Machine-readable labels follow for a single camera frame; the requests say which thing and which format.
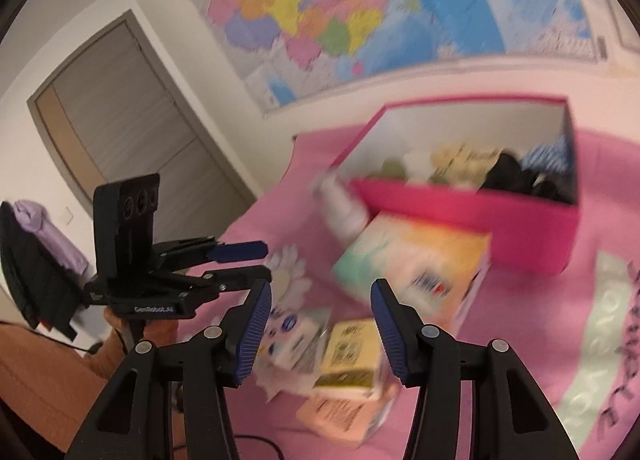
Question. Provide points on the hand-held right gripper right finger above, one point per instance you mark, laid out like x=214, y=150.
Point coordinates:
x=390, y=330

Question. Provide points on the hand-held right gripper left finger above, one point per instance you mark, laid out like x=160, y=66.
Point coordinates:
x=252, y=330

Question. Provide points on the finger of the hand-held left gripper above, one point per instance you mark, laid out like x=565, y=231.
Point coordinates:
x=240, y=277
x=237, y=251

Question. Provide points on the pink cardboard box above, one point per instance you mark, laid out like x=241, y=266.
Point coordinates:
x=450, y=220

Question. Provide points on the green plush toy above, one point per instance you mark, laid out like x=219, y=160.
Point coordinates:
x=390, y=170

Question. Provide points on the yellow soft packet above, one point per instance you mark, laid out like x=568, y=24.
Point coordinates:
x=460, y=165

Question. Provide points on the black fluffy cloth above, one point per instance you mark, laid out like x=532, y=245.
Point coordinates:
x=510, y=180

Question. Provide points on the blue checked scrunchie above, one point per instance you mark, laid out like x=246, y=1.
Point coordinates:
x=545, y=155

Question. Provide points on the person's left hand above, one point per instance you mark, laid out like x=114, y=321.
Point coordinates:
x=117, y=330

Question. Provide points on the small white printed box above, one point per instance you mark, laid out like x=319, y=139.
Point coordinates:
x=295, y=335

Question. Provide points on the yellow cardboard box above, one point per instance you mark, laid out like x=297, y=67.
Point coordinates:
x=350, y=350

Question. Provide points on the purple cloth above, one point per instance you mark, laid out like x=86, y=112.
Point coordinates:
x=55, y=240

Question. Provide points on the pastel tissue box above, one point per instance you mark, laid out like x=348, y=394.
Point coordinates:
x=400, y=250

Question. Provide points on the black garment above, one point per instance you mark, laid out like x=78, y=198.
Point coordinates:
x=35, y=280

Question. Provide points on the peach cardboard box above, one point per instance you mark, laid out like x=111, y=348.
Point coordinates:
x=340, y=415

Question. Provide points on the plastic lotion bottle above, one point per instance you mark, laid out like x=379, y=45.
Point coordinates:
x=340, y=210

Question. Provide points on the grey wooden door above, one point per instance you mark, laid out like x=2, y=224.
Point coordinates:
x=140, y=130

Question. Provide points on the colourful wall map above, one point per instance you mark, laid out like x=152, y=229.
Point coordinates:
x=400, y=0

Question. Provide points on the white wall socket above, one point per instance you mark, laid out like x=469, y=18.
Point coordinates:
x=627, y=25

